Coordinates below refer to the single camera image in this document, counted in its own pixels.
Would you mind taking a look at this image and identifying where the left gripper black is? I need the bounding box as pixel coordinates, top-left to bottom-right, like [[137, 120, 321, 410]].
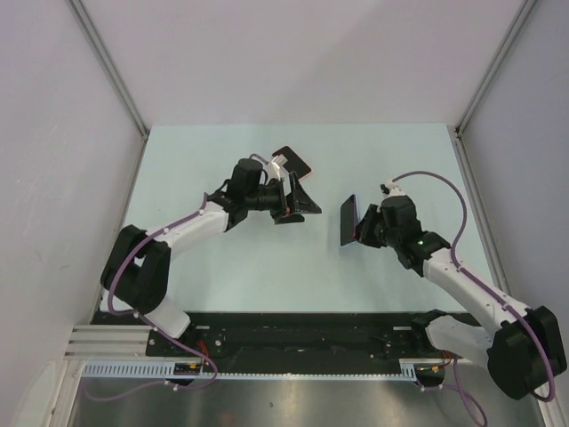
[[245, 173, 321, 225]]

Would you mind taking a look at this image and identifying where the black phone from blue case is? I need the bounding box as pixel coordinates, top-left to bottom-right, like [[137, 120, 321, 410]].
[[339, 194, 357, 248]]

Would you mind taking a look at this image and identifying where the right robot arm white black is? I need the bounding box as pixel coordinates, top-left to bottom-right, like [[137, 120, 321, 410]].
[[341, 195, 567, 400]]

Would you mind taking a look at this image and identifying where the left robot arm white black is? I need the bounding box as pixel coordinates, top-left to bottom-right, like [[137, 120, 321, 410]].
[[100, 157, 322, 356]]

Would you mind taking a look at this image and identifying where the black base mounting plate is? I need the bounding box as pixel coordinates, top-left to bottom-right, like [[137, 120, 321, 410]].
[[95, 312, 456, 385]]

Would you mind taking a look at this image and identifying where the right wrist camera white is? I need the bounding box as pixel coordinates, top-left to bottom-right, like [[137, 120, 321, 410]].
[[380, 181, 406, 199]]

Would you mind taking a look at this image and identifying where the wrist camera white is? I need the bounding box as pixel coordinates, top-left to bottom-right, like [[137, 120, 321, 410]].
[[380, 181, 406, 199], [264, 155, 289, 181]]

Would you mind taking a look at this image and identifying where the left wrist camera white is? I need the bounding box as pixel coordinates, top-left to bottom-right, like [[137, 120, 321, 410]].
[[264, 155, 289, 181]]

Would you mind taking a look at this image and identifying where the slotted grey cable duct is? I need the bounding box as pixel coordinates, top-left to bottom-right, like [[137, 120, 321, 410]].
[[82, 360, 443, 382]]

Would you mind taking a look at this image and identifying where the aluminium cross rail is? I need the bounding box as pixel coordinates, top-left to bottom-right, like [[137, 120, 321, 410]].
[[64, 324, 155, 360]]

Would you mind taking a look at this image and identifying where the right aluminium frame post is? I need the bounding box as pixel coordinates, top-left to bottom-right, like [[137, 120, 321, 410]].
[[454, 0, 541, 137]]

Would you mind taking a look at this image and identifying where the aluminium frame post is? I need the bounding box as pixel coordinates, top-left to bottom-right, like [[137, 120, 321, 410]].
[[66, 0, 149, 142], [454, 0, 541, 137]]

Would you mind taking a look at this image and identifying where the left aluminium frame post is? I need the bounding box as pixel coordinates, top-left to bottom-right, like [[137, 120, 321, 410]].
[[66, 0, 149, 142]]

